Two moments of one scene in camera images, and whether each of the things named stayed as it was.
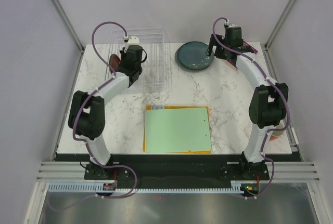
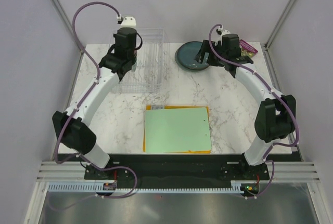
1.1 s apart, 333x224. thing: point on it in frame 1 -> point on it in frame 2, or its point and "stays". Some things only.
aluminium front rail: [74, 171] stays
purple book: [249, 47] stays
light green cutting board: [177, 130] stays
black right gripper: [212, 42] -> [205, 48]
